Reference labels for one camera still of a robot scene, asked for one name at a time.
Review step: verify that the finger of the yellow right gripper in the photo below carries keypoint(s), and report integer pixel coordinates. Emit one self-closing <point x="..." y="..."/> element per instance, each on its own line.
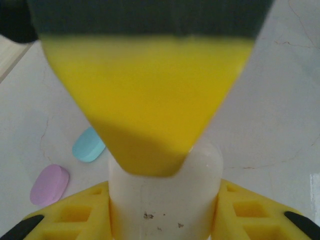
<point x="150" y="87"/>

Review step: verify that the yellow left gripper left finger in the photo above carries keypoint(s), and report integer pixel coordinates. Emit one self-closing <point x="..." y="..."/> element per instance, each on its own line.
<point x="75" y="217"/>

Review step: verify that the pink earbud charging case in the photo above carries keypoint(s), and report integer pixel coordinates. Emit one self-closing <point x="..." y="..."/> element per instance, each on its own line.
<point x="48" y="186"/>

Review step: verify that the white earbud charging case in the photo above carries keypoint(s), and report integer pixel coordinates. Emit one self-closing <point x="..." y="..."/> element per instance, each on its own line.
<point x="162" y="205"/>

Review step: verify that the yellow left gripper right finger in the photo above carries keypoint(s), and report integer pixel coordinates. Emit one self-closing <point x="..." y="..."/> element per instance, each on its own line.
<point x="250" y="217"/>

